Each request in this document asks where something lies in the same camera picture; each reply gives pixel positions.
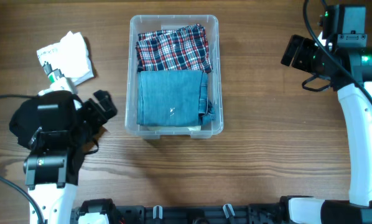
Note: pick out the white printed shirt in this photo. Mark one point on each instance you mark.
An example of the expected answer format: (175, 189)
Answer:
(68, 58)

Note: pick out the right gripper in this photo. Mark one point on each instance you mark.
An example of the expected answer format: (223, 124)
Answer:
(304, 46)

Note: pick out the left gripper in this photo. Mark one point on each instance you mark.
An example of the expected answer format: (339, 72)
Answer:
(101, 116)

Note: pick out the black garment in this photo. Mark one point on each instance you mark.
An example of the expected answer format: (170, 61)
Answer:
(24, 121)

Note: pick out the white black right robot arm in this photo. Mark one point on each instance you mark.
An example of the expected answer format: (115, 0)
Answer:
(349, 71)

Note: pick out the clear plastic storage bin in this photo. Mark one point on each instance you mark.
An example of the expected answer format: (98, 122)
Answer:
(148, 23)

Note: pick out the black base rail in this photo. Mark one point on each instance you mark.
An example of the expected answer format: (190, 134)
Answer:
(249, 214)

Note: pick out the cream folded cloth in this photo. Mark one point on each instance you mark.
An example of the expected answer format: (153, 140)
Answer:
(174, 128)

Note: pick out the red navy plaid shirt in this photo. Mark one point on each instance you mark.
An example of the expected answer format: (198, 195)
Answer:
(185, 48)

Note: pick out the blue denim jeans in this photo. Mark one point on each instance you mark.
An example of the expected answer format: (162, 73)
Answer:
(174, 98)

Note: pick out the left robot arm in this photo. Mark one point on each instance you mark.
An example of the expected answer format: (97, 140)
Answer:
(50, 204)

